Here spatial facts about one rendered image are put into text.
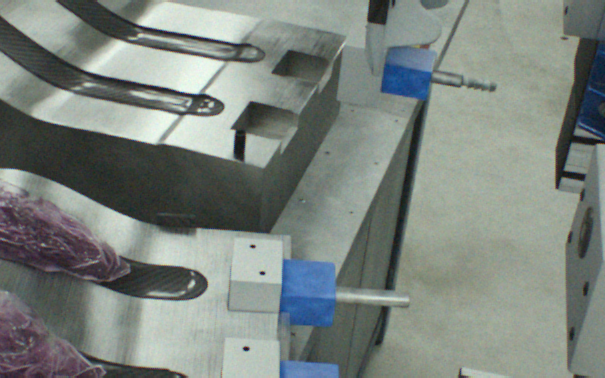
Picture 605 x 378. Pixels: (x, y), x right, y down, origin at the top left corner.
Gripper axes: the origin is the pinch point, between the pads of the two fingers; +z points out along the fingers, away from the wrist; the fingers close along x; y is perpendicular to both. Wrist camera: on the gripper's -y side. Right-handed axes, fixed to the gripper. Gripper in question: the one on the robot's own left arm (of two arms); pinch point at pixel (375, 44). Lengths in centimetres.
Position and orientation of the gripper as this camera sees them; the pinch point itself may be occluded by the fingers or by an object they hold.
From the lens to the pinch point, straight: 92.8
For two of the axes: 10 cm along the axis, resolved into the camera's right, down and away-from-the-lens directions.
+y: 9.7, 1.9, -1.2
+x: 2.1, -5.4, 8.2
